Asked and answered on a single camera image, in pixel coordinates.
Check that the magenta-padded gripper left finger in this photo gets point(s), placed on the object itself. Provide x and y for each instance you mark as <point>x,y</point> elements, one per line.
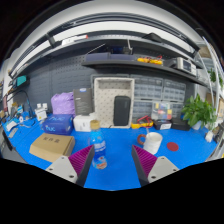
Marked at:
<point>61,166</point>

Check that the clear organizer box, coloured parts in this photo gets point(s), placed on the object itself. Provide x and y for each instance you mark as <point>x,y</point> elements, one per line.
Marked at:
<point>162,110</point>

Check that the green potted plant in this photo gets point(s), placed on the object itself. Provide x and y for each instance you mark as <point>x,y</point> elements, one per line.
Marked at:
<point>197,111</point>

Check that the purple plastic bag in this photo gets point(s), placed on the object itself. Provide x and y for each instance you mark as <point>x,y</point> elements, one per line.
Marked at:
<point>62,104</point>

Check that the dark grey wall shelf unit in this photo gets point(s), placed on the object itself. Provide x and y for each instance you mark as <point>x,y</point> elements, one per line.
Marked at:
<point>140,65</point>

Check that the white perforated storage tray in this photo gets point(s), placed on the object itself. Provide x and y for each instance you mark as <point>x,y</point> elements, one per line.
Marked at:
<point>104,106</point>

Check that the blue printed carton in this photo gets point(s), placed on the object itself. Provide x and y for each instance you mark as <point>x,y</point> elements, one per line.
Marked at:
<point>57,125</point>

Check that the white power adapter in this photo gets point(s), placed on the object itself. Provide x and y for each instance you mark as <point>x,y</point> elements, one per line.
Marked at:
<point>209,136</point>

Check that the flat round red coaster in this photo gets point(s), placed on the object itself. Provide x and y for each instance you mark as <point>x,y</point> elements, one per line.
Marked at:
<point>172,146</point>

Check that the black zip case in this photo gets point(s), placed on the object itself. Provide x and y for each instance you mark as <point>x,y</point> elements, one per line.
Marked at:
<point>122,110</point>

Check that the dark grey upright box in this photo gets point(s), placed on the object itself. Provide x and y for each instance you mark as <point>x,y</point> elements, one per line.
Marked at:
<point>82,101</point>

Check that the yellow multimeter with red leads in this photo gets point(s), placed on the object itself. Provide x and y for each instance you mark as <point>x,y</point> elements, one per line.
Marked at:
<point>141,124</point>

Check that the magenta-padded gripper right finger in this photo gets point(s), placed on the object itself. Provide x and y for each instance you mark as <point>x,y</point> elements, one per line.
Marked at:
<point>161,166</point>

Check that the flat black case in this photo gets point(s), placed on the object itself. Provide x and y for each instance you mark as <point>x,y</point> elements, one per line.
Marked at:
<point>180,124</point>

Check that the blue drink bottle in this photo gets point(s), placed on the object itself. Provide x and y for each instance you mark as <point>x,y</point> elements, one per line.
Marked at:
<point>98,150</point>

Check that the white product box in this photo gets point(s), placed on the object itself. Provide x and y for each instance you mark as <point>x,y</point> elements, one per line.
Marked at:
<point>81,123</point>

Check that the black box with white label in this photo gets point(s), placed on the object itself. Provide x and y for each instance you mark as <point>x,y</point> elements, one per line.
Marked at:
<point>162,124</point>

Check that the brown cardboard box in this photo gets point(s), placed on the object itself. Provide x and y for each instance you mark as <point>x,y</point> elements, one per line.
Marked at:
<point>50,146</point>

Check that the small white carton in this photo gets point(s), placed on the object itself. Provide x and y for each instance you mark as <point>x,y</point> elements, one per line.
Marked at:
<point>41,114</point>

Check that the grey small-parts drawer cabinet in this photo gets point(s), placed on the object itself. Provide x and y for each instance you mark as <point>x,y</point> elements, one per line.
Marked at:
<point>177,108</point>
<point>146,88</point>
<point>174,90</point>
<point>141,108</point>

